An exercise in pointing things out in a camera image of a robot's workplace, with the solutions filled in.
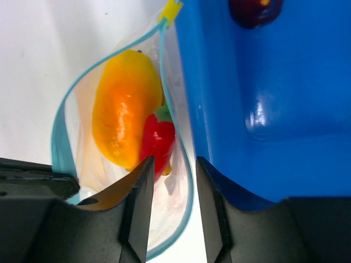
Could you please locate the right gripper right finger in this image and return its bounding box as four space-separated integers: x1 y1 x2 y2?
196 157 350 262

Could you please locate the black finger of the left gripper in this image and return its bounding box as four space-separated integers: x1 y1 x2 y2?
1 158 80 200

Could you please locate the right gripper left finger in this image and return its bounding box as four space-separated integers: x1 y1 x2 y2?
1 157 154 262

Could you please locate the red chili pepper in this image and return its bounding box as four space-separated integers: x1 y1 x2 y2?
139 104 176 181

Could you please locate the clear zip top bag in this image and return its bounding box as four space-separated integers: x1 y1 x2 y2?
51 1 194 260

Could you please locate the blue plastic tray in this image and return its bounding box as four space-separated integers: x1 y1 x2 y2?
175 1 350 211

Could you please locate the yellow mango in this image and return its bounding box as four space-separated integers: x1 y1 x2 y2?
92 49 163 170

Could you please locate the dark red plum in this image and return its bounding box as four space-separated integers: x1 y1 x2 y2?
228 0 283 29

